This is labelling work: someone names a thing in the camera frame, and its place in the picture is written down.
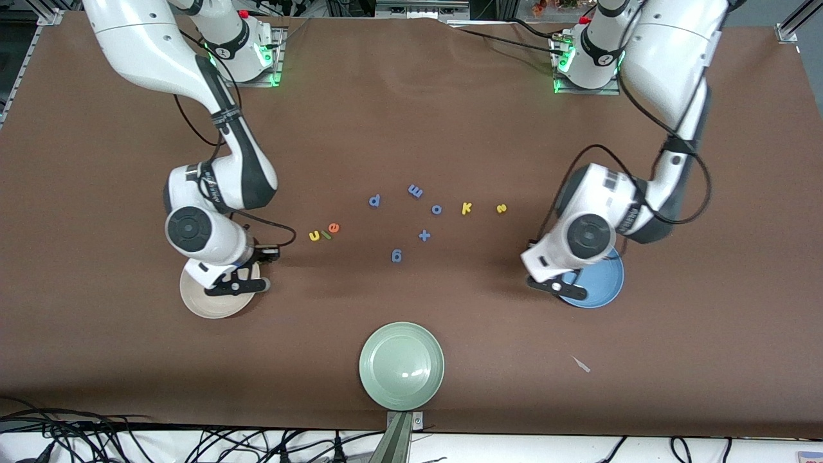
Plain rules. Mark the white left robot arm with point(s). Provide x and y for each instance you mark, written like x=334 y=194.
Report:
x=669 y=45

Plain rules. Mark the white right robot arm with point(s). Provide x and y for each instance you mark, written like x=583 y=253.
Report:
x=141 y=45

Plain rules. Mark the beige round plate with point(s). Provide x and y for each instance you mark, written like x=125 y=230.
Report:
x=212 y=305

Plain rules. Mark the blue round plate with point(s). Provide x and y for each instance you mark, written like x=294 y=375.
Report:
x=601 y=283

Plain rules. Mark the small white paper scrap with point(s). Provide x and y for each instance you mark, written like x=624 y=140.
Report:
x=582 y=365

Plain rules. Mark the blue foam letter p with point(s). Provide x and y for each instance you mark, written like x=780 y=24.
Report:
x=378 y=200

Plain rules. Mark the blue foam letter m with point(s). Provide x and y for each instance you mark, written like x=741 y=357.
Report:
x=415 y=191

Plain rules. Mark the pale green round plate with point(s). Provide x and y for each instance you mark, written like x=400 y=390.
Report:
x=402 y=366

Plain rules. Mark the brown table cover sheet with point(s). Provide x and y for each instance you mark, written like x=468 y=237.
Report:
x=411 y=128

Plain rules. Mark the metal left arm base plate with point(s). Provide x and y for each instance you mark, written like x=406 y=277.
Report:
x=611 y=91

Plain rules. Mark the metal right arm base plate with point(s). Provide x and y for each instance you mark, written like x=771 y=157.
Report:
x=273 y=77

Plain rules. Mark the grey metal camera mount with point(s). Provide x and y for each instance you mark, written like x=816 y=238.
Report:
x=398 y=444

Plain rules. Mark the aluminium frame rail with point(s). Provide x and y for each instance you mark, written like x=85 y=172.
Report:
x=789 y=29
x=32 y=61

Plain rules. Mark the grey metal background frame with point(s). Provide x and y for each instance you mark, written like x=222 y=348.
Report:
x=421 y=8

